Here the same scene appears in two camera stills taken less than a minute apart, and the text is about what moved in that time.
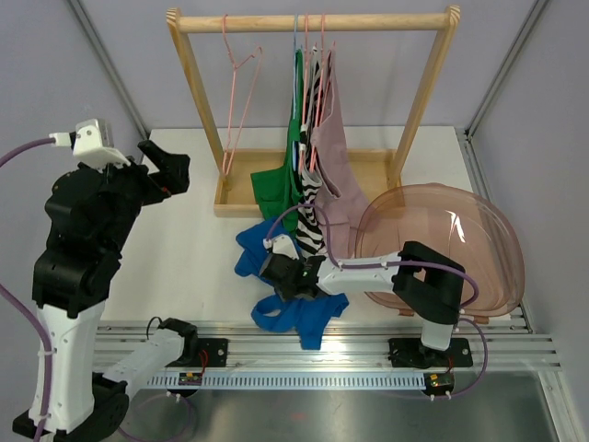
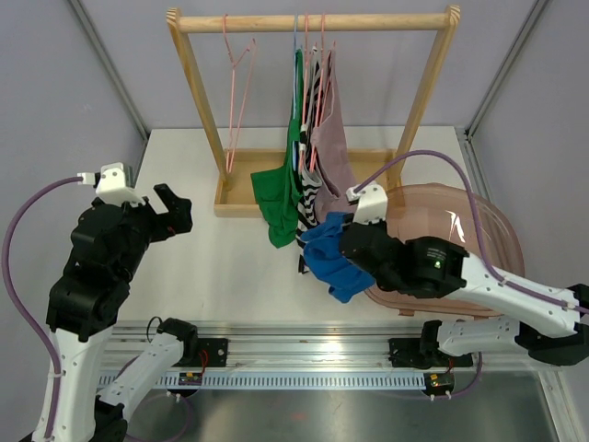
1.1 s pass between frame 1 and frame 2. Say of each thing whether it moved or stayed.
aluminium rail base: stayed
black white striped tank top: stayed
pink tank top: stayed
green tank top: stayed
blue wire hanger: stayed
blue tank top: moved
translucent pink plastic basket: stayed
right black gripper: moved
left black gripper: moved
